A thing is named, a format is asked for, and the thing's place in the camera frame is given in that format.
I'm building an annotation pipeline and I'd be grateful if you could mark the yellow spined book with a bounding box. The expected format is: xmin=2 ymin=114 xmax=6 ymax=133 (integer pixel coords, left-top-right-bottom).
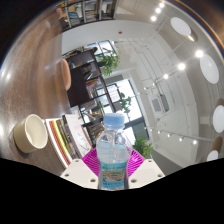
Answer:
xmin=51 ymin=119 xmax=75 ymax=162

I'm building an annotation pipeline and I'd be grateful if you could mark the white book red edge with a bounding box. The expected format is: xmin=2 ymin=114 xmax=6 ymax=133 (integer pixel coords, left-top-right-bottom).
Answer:
xmin=44 ymin=118 xmax=73 ymax=168

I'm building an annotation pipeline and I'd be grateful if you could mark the clear water bottle blue cap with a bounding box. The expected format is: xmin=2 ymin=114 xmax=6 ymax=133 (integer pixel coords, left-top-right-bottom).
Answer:
xmin=95 ymin=113 xmax=132 ymax=191

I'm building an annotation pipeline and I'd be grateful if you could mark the dark cubby shelf unit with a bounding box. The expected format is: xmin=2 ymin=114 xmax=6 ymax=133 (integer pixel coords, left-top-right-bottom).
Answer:
xmin=61 ymin=49 xmax=148 ymax=141

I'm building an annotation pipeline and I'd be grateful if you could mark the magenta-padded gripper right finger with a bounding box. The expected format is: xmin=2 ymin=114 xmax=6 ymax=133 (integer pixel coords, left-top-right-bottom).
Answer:
xmin=128 ymin=148 xmax=166 ymax=190

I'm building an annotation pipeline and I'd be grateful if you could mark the cream ceramic cup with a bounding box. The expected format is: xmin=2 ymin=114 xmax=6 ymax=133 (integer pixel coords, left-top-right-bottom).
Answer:
xmin=13 ymin=113 xmax=49 ymax=154

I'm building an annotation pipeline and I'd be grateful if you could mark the small leafy potted plant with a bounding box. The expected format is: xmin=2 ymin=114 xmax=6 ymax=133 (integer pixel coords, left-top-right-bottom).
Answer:
xmin=118 ymin=93 xmax=133 ymax=114

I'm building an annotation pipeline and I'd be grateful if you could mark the wide green potted plant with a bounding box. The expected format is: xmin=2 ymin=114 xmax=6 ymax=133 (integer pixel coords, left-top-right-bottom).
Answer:
xmin=133 ymin=136 xmax=154 ymax=160

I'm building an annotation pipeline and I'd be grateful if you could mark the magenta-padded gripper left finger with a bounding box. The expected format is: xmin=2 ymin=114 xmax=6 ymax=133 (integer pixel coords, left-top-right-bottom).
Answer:
xmin=59 ymin=147 xmax=100 ymax=190

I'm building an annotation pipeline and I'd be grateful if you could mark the ceiling air conditioner unit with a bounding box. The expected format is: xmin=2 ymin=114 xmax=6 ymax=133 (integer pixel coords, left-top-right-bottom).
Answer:
xmin=149 ymin=94 xmax=171 ymax=115

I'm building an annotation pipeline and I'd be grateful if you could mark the bushy potted plant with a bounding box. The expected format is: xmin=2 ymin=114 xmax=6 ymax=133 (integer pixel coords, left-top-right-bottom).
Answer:
xmin=98 ymin=52 xmax=121 ymax=78

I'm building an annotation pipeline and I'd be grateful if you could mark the tall bookshelf with books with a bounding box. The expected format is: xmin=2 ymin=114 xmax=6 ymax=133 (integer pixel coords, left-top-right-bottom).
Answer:
xmin=56 ymin=0 xmax=120 ymax=30

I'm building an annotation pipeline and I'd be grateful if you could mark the orange chairs group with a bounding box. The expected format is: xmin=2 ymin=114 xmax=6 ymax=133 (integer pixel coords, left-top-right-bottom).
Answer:
xmin=54 ymin=7 xmax=73 ymax=92

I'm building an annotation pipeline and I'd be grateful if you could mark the ceiling spot lights group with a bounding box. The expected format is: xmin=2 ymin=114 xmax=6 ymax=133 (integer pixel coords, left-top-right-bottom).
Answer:
xmin=149 ymin=1 xmax=205 ymax=146

